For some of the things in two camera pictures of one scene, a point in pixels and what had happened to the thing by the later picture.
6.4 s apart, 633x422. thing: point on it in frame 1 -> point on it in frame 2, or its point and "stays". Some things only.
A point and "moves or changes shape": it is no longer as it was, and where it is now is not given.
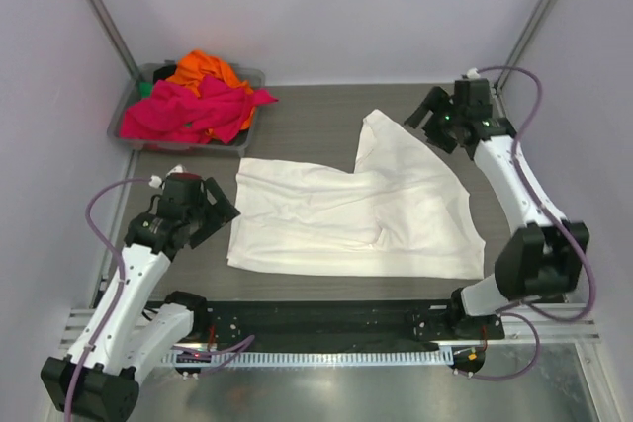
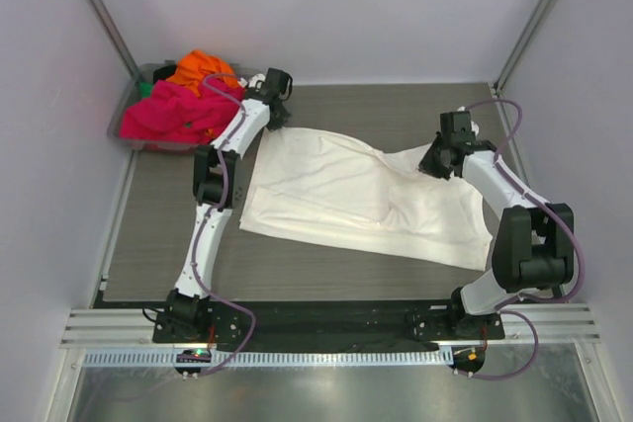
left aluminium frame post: (99, 7) stays
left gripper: (220, 211) -> (280, 122)
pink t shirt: (174, 113) stays
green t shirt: (146, 88) stays
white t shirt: (400, 212) moves or changes shape
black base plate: (348, 321) stays
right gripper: (439, 101) -> (427, 165)
